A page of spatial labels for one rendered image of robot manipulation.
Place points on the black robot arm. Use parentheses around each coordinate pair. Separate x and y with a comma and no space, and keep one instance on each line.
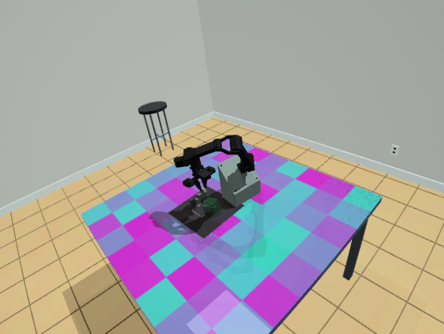
(191,156)

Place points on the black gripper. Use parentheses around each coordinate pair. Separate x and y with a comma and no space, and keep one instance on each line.
(194,181)

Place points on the green glass bottle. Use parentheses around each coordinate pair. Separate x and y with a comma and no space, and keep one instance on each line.
(210,206)

